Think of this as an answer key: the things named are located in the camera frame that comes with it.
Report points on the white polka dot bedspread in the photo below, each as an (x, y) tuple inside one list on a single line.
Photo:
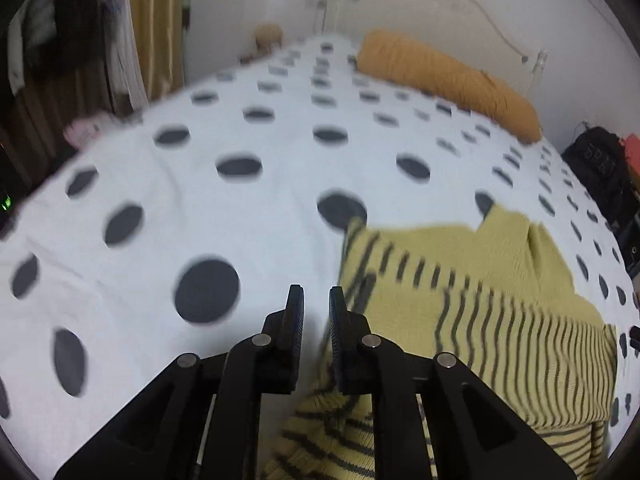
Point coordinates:
[(200, 110)]

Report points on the yellow striped curtain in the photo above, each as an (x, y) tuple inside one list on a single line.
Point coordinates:
[(160, 20)]

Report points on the coral red clothing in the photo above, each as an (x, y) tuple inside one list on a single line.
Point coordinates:
[(631, 157)]

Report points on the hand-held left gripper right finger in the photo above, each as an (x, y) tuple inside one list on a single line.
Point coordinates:
[(340, 340)]

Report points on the white metal headboard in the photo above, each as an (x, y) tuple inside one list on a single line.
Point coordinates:
[(539, 67)]

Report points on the yellow striped knit sweater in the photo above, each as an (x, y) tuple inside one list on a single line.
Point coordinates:
[(500, 270)]

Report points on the hanging white cloth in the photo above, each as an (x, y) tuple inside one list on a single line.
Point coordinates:
[(122, 50)]

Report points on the orange pillow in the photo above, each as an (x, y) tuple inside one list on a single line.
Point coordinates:
[(440, 75)]

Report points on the black backpack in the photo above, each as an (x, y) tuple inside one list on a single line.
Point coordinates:
[(597, 165)]

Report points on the dark wooden wardrobe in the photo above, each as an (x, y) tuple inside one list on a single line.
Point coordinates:
[(60, 60)]

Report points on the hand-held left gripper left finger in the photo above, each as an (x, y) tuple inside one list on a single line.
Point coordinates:
[(294, 340)]

